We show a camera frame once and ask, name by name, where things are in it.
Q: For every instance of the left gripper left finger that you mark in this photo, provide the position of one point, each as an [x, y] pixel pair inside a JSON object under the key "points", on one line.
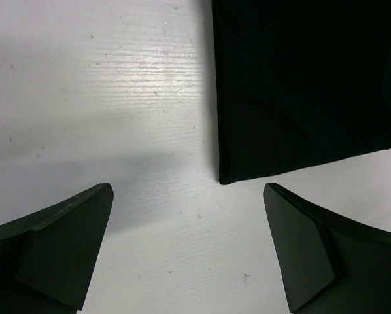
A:
{"points": [[47, 258]]}

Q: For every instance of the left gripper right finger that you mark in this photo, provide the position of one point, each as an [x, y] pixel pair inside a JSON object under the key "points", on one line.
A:
{"points": [[329, 263]]}

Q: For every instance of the black garment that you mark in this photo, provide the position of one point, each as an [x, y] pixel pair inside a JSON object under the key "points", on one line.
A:
{"points": [[300, 84]]}

